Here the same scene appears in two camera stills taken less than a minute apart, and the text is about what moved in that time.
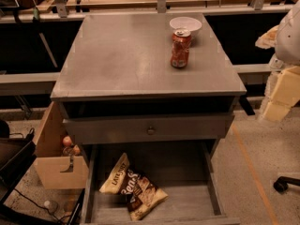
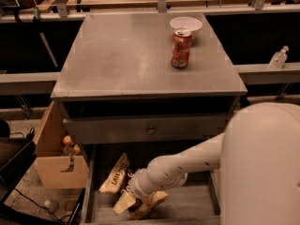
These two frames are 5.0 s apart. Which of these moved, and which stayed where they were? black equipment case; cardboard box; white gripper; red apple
Moved: white gripper
Stayed: black equipment case; red apple; cardboard box
